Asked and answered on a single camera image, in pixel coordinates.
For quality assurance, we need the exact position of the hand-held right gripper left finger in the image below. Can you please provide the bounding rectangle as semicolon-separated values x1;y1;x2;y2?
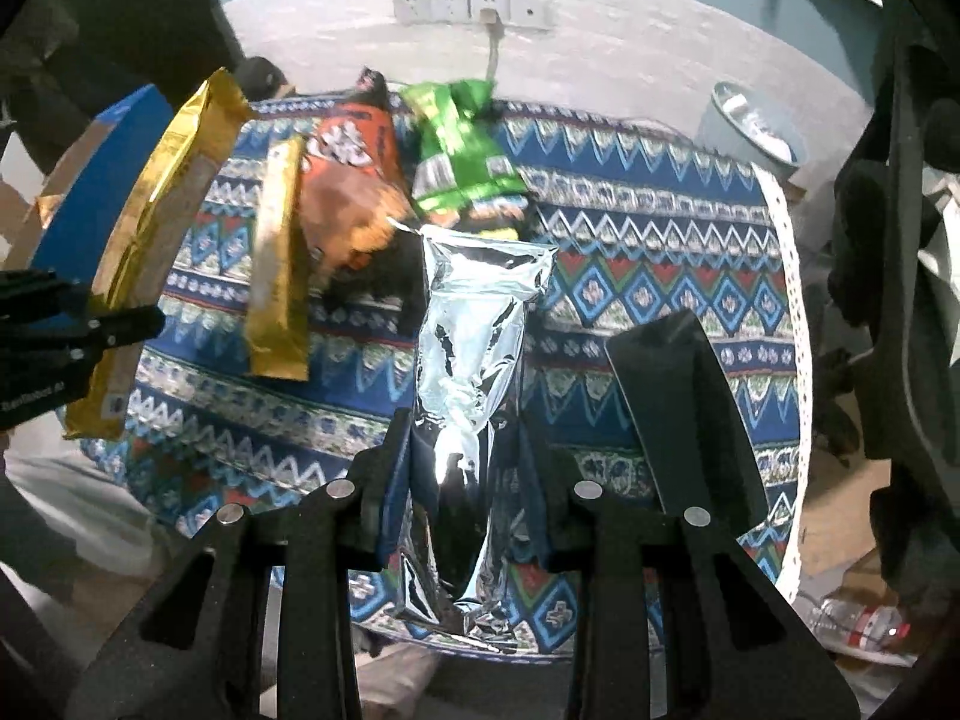
64;409;413;720

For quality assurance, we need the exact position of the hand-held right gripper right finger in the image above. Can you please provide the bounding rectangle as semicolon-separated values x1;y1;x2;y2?
517;427;863;720

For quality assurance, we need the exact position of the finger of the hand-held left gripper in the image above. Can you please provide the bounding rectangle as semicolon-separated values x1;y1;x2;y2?
45;304;166;372
0;268;87;316

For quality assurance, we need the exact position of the blue cardboard box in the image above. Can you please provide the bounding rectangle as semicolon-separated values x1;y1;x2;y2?
15;84;177;331

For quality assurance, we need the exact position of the long gold snack packet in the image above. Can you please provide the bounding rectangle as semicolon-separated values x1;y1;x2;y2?
244;136;312;382
64;67;256;442

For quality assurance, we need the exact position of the white and silver snack packet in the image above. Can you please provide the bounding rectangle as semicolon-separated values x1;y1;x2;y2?
386;217;560;653

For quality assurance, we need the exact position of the orange chip bag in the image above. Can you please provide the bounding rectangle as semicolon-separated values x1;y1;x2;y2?
296;67;417;278

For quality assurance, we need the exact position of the black cloth covered panel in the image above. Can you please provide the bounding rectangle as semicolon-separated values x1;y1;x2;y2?
0;0;241;158

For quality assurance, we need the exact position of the black cylinder device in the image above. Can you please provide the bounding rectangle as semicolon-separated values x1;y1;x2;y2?
236;56;290;98

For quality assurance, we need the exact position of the blue patterned tablecloth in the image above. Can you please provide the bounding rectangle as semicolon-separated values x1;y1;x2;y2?
75;94;815;665

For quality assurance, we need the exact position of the cardboard sheet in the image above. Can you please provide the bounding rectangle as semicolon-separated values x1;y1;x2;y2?
795;390;901;601

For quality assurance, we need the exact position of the green snack packet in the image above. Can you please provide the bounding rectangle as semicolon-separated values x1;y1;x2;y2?
397;79;530;230

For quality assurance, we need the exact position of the clear plastic bottle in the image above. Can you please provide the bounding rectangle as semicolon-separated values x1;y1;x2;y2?
795;592;912;650

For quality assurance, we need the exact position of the grey trash bin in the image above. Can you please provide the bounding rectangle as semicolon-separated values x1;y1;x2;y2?
694;81;811;181

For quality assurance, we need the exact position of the black office chair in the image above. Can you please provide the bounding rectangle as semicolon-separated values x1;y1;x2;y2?
817;0;960;593

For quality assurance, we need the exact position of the white cloth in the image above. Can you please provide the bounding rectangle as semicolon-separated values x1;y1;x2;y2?
911;165;960;361

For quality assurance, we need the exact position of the white plug with cable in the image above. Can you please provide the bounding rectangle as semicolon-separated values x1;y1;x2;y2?
480;7;503;83

